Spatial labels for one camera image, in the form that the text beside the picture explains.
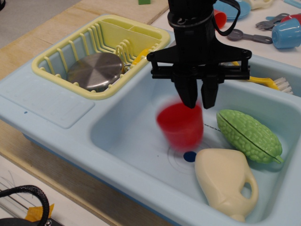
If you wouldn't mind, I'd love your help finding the black cable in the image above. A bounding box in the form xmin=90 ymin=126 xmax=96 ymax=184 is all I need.
xmin=0 ymin=185 xmax=50 ymax=226

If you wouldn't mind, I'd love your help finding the red plastic mug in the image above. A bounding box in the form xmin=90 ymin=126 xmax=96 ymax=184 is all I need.
xmin=156 ymin=102 xmax=204 ymax=152

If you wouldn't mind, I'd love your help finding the yellow tape piece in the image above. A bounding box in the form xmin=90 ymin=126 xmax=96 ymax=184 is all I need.
xmin=24 ymin=206 xmax=43 ymax=222

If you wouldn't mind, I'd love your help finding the blue plastic plate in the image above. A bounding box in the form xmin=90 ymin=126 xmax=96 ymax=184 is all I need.
xmin=214 ymin=0 xmax=251 ymax=21

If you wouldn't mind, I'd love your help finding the green block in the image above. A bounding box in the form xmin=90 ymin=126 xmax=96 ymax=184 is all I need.
xmin=138 ymin=0 xmax=151 ymax=5

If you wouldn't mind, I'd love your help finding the grey toy fork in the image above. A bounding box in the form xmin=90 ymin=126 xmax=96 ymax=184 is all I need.
xmin=255 ymin=13 xmax=289 ymax=30

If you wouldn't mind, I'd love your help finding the yellow utensil in rack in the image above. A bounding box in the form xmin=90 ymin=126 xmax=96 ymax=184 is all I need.
xmin=132 ymin=48 xmax=150 ymax=65

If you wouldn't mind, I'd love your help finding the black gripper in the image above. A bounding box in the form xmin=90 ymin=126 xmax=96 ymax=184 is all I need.
xmin=147 ymin=0 xmax=252 ymax=109

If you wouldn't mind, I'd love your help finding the red cup behind blue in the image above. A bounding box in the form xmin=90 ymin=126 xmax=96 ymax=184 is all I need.
xmin=280 ymin=14 xmax=301 ymax=24

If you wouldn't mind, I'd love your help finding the yellow dish rack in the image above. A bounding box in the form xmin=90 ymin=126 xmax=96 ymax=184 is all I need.
xmin=32 ymin=15 xmax=170 ymax=100

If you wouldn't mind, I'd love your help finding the green bitter melon toy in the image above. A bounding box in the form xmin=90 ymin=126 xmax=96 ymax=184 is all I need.
xmin=216 ymin=109 xmax=284 ymax=164

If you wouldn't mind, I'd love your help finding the yellow dish brush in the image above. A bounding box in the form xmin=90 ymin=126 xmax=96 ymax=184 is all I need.
xmin=231 ymin=60 xmax=293 ymax=95

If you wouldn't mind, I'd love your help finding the grey toy spoon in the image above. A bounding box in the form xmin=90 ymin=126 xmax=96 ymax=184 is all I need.
xmin=227 ymin=29 xmax=273 ymax=44

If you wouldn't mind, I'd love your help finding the stainless steel pot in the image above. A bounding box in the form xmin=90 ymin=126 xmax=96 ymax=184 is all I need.
xmin=66 ymin=52 xmax=125 ymax=92

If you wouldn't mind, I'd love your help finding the blue plastic cup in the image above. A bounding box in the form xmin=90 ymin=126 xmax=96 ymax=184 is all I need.
xmin=271 ymin=18 xmax=301 ymax=49

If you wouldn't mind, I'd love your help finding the cream plastic jug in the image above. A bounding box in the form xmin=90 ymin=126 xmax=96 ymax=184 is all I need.
xmin=195 ymin=148 xmax=259 ymax=222

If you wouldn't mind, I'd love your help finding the light blue toy sink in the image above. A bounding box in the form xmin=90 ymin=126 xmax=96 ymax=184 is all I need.
xmin=0 ymin=14 xmax=301 ymax=226

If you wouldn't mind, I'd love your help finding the red cup lying down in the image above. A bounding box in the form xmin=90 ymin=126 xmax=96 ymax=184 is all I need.
xmin=214 ymin=9 xmax=227 ymax=29

